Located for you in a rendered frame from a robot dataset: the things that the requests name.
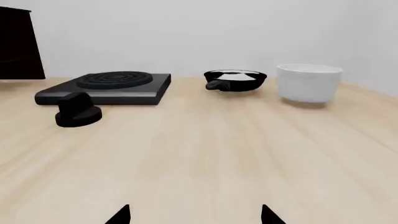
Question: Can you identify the black cabinet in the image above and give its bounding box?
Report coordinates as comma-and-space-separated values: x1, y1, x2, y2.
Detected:
0, 6, 47, 80

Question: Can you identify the white ceramic bowl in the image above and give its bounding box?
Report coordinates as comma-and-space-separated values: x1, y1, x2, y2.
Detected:
276, 63, 344, 104

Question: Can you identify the black frying pan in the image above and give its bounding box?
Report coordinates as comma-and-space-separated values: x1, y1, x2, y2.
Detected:
203, 69, 268, 93

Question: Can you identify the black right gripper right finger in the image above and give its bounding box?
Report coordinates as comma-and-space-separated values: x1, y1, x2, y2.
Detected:
261, 203, 287, 224

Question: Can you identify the black electric hot plate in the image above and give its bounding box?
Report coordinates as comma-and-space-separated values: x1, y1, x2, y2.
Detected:
34, 71, 172, 106

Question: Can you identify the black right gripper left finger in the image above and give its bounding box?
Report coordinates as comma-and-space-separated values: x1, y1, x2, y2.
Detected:
104, 203, 131, 224

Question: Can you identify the black stove knob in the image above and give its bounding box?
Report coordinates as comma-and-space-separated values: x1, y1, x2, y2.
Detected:
55, 91, 103, 128

